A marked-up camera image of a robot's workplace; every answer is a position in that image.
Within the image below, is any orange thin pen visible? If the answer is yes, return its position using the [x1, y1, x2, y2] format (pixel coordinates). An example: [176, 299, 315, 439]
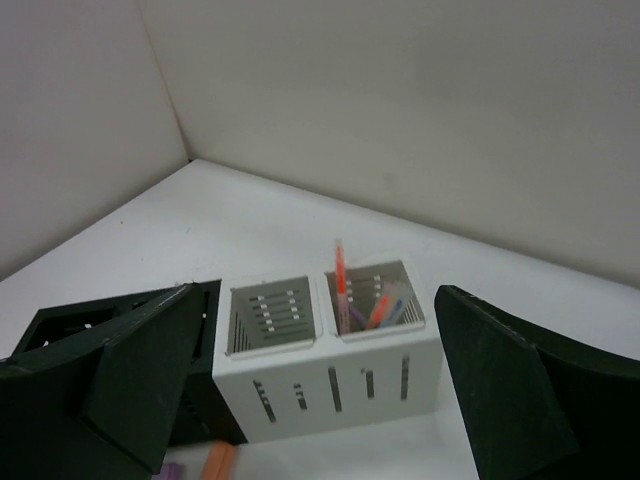
[334, 239, 350, 335]

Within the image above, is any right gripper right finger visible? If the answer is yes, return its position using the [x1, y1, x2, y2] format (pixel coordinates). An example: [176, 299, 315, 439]
[434, 285, 639, 479]

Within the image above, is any orange short pen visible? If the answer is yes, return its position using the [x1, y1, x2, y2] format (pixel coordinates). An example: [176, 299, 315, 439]
[365, 294, 390, 330]

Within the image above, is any blue thin pen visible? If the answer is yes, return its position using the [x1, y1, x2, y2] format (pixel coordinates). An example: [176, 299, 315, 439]
[379, 299, 407, 328]

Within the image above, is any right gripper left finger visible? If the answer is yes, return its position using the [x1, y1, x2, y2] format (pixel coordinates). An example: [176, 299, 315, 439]
[1, 284, 201, 479]

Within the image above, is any black two-slot organizer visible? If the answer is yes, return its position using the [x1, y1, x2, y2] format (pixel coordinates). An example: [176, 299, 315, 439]
[13, 280, 247, 447]

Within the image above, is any yellow thin pen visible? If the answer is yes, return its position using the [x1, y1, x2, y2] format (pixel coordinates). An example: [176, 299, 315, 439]
[380, 281, 414, 328]

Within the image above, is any white two-slot organizer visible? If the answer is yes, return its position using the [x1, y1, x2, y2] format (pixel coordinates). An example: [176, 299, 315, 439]
[212, 255, 443, 443]

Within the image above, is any purple highlighter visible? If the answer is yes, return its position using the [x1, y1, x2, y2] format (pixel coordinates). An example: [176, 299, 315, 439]
[151, 462, 185, 480]

